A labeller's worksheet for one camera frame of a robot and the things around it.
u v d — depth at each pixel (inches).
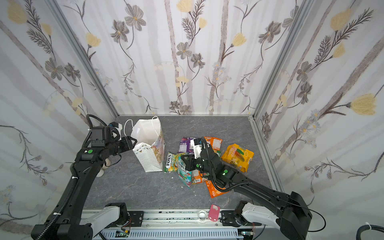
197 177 33.9
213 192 32.3
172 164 35.7
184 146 38.7
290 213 15.6
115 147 24.2
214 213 30.1
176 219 29.7
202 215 29.6
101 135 21.5
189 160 26.5
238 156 36.4
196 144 25.7
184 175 31.0
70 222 15.0
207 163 21.2
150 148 28.9
